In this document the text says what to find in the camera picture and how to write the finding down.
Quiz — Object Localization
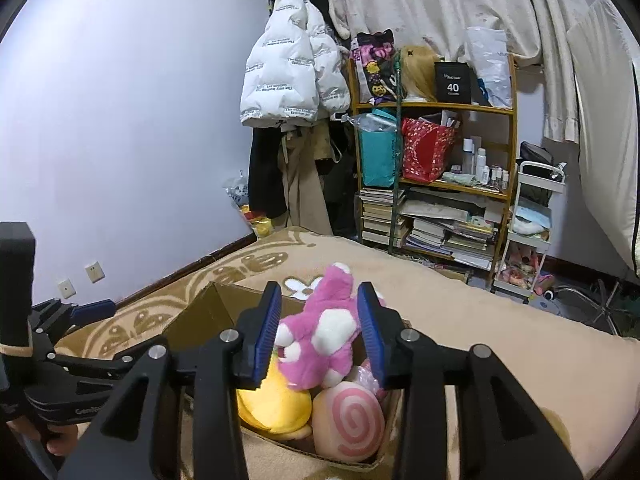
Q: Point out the white trolley cart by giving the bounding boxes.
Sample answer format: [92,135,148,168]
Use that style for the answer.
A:
[492,160,568,306]

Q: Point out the light blue cloth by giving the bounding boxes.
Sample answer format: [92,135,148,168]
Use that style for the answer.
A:
[510,205,551,236]

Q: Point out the white softbox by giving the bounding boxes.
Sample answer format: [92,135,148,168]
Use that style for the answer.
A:
[567,0,640,281]

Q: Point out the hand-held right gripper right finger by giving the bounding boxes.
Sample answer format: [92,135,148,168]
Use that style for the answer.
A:
[356,281,583,480]

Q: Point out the person's left hand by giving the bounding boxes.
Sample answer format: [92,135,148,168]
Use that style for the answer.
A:
[7,417,78,457]

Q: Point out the pink white plush toy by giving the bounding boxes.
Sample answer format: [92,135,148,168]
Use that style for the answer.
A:
[274,261,387,392]

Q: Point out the beige coat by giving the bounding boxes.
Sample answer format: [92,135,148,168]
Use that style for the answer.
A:
[277,125,336,236]

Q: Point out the pile of books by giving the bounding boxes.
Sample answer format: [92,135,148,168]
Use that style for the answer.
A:
[359,187,503,271]

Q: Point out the light pink plush toy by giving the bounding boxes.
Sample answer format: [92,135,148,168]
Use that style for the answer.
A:
[347,360,388,401]

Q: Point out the cardboard box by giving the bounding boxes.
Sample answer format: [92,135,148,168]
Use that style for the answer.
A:
[162,281,411,471]

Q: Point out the pink swirl plush cushion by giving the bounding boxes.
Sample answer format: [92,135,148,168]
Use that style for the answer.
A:
[311,381,386,463]

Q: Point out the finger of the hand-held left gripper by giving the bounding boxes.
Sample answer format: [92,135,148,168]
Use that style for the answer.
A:
[32,299,117,346]
[50,337,168,378]

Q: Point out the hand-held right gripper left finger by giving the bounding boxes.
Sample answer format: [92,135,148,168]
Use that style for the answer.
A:
[57,281,283,480]

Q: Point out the yellow plush toy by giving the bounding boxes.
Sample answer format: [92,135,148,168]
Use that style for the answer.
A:
[236,355,313,442]

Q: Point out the red patterned bag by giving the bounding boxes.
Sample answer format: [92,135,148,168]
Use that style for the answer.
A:
[400,117,460,183]

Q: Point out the white puffer jacket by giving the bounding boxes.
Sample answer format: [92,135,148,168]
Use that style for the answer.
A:
[239,0,351,128]

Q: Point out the blonde wig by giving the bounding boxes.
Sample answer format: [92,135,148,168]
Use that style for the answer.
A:
[397,45,443,103]

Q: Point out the black printed tote bag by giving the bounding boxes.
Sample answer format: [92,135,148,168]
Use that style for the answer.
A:
[351,30,401,106]

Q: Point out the white plastic bag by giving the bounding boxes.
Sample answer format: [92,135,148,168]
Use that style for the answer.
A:
[465,26,515,110]

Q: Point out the teal bag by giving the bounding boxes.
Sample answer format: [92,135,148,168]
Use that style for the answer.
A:
[356,110,401,188]

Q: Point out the black coat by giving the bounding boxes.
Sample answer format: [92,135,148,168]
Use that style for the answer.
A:
[248,127,290,231]

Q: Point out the pile of colourful plastic bags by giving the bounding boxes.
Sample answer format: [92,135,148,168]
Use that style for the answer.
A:
[222,172,275,238]

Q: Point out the dark hanging garment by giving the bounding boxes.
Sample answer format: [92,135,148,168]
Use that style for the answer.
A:
[320,120,359,238]

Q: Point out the black box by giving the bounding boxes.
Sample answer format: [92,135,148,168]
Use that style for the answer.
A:
[433,61,473,106]

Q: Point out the cluster of cosmetic bottles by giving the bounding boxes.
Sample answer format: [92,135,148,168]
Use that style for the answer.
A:
[450,137,511,191]

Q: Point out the wooden shelf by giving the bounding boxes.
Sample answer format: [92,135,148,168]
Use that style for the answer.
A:
[348,55,518,273]

